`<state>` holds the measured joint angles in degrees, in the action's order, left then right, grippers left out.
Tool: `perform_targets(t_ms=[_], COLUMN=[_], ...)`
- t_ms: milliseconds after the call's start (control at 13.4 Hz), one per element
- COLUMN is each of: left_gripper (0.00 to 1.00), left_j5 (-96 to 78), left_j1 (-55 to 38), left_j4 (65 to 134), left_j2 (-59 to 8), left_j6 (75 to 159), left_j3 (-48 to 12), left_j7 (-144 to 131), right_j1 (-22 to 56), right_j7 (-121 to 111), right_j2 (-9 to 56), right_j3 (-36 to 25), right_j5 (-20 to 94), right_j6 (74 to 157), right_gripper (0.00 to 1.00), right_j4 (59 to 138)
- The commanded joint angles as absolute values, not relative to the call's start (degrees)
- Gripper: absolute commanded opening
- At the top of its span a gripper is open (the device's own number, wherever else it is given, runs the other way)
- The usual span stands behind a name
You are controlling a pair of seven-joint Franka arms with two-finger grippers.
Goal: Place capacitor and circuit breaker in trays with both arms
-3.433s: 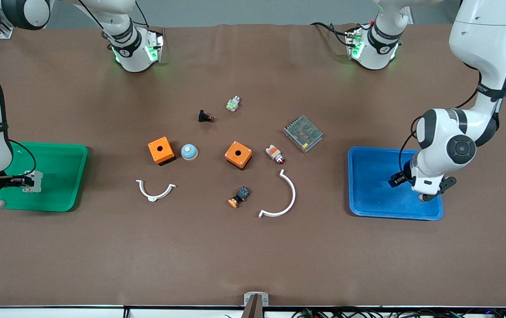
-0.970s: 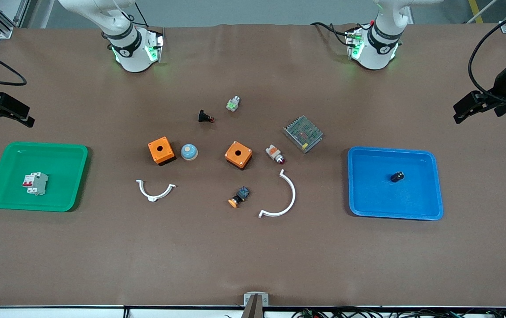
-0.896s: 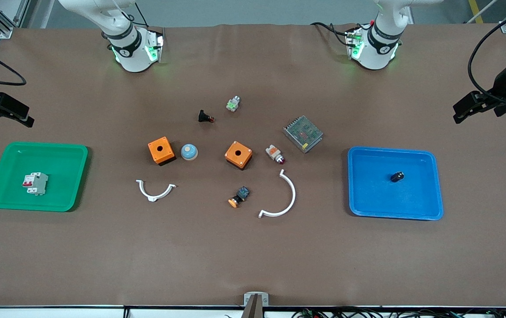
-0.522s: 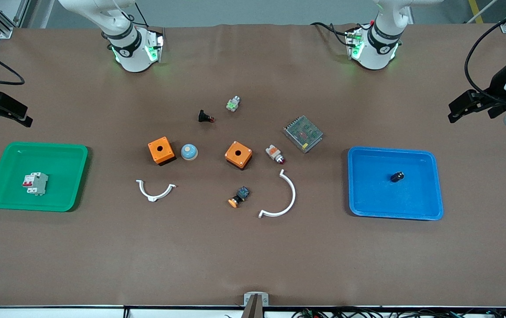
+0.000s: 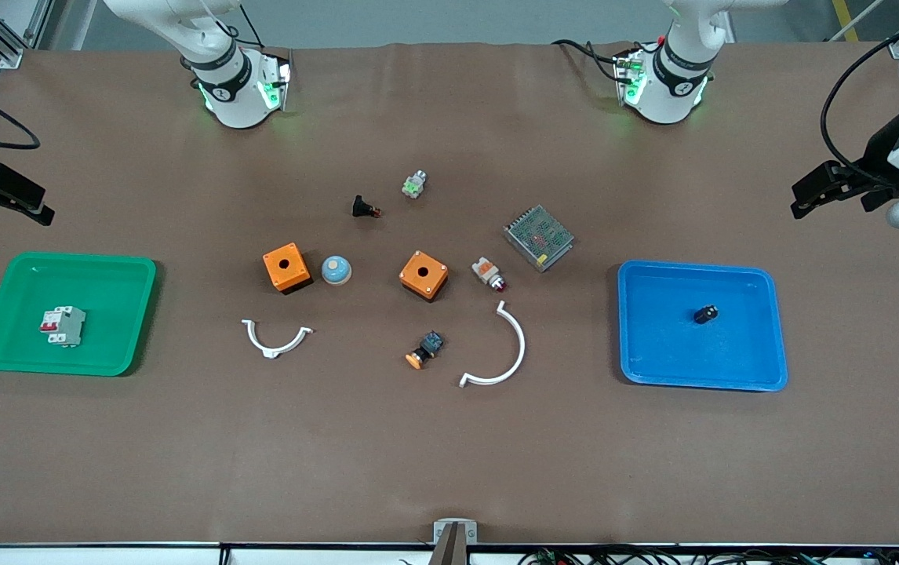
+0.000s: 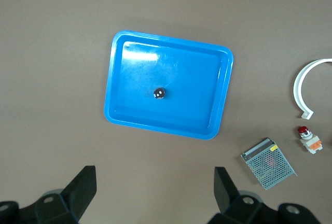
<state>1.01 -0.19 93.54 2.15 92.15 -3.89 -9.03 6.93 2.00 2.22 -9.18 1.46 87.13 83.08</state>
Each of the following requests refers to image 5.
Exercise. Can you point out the green white indicator light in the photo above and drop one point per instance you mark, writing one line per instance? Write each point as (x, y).
(414, 185)

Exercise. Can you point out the yellow mushroom push button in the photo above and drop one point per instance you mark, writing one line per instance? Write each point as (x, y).
(416, 359)

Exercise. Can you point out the brown table cover mat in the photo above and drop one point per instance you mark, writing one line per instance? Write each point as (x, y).
(449, 447)

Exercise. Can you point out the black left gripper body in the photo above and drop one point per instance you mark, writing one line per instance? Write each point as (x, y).
(878, 148)

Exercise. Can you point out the orange push button box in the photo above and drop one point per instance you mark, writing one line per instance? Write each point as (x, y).
(434, 276)
(298, 271)

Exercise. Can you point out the grey metal camera bracket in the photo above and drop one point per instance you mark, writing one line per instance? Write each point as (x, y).
(455, 534)

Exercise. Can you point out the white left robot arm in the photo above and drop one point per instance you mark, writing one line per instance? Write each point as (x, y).
(673, 98)

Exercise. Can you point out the blue plastic tray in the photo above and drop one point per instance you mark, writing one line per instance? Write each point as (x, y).
(669, 345)

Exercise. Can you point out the green plastic tray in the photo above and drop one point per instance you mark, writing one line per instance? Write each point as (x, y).
(104, 298)

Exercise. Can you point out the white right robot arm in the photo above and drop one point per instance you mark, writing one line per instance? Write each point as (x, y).
(234, 102)

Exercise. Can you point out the metal mesh power supply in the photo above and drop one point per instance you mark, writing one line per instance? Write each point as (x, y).
(540, 235)

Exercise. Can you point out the blue dome buzzer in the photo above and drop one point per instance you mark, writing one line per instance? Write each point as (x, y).
(336, 271)

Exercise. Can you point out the red indicator light white body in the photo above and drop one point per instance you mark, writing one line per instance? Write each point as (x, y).
(485, 271)

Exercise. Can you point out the small black capacitor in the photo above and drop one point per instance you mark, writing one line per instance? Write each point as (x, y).
(706, 314)

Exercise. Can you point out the white circuit breaker red switch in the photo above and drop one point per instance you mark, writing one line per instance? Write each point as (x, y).
(65, 323)

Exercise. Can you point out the small white pipe clamp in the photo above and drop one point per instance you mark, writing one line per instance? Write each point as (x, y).
(269, 350)

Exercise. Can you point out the large white pipe clamp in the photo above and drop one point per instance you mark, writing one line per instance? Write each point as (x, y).
(518, 345)

